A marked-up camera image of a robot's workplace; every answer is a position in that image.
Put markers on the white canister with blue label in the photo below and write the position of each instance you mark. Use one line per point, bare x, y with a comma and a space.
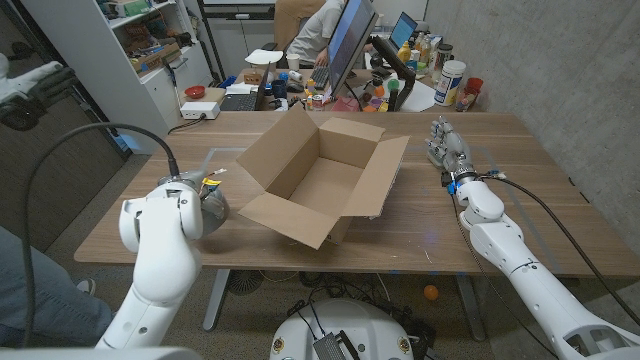
449, 82

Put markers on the open laptop with blue screen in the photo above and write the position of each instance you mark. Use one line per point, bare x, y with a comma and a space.
402, 30

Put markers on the grey table leg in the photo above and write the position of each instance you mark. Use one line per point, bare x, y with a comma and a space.
216, 300
471, 310

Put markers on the white shelf unit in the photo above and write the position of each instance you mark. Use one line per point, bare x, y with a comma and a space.
100, 65

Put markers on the dark blue mug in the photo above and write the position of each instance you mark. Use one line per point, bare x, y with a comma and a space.
279, 89

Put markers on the grey duct tape roll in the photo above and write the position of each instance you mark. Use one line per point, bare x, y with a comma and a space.
220, 220

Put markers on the yellow bottle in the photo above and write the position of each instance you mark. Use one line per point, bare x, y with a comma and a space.
404, 52

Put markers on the orange ball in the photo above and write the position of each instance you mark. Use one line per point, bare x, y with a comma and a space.
431, 292

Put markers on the black laptop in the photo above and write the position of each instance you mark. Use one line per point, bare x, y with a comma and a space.
240, 102

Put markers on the black computer monitor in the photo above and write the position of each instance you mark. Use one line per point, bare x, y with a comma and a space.
350, 40

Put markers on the red bowl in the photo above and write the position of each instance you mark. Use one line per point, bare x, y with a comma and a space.
195, 92

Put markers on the black keyboard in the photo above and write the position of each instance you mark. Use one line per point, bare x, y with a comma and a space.
320, 77

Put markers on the black round floor grille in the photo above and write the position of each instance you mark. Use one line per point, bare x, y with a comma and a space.
245, 281

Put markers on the white paper cup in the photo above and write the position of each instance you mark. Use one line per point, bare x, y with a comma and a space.
293, 62

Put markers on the white power box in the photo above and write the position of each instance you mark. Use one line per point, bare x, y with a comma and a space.
200, 110

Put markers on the seated person in grey shirt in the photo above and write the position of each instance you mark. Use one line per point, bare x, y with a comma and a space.
315, 30

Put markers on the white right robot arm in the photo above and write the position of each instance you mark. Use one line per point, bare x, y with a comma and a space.
515, 250

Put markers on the pink pad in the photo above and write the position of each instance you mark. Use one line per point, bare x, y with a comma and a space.
345, 104

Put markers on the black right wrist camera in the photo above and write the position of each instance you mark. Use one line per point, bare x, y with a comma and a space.
449, 184

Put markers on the white and grey glove device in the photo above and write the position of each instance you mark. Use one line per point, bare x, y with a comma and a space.
35, 90

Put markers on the green ball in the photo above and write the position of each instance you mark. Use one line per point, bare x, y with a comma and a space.
393, 84

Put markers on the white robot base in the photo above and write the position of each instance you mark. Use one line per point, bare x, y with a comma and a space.
360, 325

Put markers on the white round seat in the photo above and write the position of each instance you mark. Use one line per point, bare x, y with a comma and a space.
263, 57

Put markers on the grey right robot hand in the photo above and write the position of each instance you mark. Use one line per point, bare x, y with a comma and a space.
455, 150

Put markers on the person in blue jeans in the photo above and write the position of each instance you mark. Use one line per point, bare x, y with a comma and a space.
50, 300

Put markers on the red and white soda can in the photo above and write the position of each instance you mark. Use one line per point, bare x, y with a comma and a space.
317, 102

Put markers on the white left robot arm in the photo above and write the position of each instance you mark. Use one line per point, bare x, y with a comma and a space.
160, 250

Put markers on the brown chair backrest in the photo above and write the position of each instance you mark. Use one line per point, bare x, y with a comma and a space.
287, 20

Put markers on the open brown cardboard box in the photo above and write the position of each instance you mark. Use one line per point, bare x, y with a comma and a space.
325, 185

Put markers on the cardboard box on shelf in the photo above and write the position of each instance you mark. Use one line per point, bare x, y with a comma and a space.
155, 59

